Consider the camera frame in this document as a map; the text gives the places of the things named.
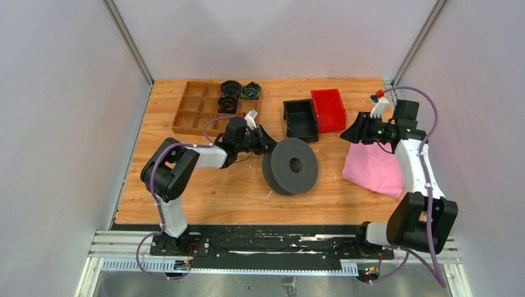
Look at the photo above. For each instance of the rolled dark tie middle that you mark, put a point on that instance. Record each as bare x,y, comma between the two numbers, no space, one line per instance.
227,104

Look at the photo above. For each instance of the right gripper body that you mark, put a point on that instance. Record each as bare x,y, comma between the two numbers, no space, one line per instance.
381,129

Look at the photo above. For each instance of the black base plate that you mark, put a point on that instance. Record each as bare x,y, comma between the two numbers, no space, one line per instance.
272,248

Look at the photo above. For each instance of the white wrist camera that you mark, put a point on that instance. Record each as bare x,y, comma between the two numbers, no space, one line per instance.
250,119
380,104

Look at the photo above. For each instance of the wooden compartment tray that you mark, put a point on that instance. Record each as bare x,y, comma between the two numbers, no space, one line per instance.
197,110

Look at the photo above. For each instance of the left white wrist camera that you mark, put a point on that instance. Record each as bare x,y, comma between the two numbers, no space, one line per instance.
250,119

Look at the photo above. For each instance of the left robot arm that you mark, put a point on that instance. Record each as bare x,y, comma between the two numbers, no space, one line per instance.
167,173

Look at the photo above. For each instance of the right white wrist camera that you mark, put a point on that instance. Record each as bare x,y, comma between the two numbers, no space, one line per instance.
380,104

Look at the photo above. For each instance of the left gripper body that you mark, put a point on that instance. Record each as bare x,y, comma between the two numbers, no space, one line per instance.
252,140

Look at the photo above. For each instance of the black plastic bin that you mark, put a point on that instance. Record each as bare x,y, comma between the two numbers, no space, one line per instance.
301,120

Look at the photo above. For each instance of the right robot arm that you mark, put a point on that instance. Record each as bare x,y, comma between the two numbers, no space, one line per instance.
424,218

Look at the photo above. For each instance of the grey filament spool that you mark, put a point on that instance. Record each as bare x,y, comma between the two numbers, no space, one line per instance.
291,168

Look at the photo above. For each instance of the rolled dark tie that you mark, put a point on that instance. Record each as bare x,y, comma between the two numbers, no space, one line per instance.
227,104
231,88

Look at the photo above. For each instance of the red plastic bin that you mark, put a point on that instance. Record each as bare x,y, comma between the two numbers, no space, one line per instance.
329,110

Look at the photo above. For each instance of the rolled dark tie top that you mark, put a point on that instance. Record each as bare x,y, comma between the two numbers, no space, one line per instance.
231,88

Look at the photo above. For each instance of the pink cloth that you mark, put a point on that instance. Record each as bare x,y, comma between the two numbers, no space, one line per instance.
371,167

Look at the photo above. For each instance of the rolled green tie top right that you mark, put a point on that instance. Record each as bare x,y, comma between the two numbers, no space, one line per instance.
251,91

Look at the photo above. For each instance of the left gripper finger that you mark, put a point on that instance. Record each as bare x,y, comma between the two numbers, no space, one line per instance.
262,148
264,137

